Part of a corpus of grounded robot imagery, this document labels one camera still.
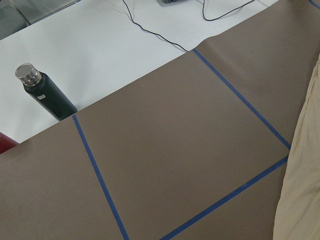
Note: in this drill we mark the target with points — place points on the beige long-sleeve graphic shirt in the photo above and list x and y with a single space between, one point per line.
297 214

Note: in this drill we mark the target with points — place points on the brown paper table cover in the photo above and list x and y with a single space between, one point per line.
164 145

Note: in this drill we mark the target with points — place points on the black insulated water bottle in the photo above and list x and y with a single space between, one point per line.
45 92

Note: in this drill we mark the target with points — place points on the red bottle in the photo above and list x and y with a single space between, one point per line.
6 143

